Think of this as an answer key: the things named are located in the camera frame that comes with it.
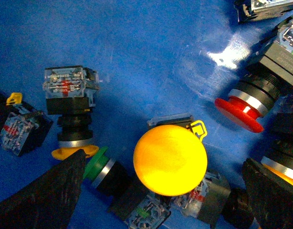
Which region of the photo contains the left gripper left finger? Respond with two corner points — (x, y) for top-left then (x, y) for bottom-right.
(0, 149), (86, 229)

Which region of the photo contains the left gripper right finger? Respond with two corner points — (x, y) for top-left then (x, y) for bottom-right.
(242, 158), (293, 229)

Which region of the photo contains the large yellow mushroom button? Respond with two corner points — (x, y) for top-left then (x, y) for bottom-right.
(133, 113), (208, 197)

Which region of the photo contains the red push button lying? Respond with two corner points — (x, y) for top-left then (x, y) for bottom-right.
(170, 170), (254, 229)

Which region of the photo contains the green push button lower left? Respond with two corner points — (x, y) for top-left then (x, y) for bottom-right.
(84, 147), (171, 229)

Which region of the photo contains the green push button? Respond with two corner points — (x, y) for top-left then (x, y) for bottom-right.
(234, 0), (293, 23)
(84, 147), (171, 229)

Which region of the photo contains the black contact block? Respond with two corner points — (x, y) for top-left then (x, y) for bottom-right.
(0, 92), (53, 156)

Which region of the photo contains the small yellow push button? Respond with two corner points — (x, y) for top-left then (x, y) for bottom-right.
(43, 65), (99, 160)

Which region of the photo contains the red push button front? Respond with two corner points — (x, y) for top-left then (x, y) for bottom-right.
(214, 16), (293, 133)

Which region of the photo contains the blue source bin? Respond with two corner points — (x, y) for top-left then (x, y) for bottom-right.
(0, 0), (293, 229)

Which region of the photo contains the green push button far left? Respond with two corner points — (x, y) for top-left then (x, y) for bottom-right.
(234, 0), (293, 23)

